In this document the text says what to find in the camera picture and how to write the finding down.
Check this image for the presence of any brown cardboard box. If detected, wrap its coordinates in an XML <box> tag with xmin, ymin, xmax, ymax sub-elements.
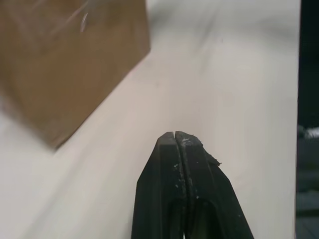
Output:
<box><xmin>0</xmin><ymin>0</ymin><xmax>152</xmax><ymax>150</ymax></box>

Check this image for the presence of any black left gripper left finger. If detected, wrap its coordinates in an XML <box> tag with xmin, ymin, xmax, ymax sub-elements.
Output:
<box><xmin>131</xmin><ymin>131</ymin><xmax>187</xmax><ymax>239</ymax></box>

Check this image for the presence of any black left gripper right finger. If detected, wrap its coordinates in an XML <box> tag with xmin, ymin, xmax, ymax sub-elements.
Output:
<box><xmin>175</xmin><ymin>130</ymin><xmax>255</xmax><ymax>239</ymax></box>

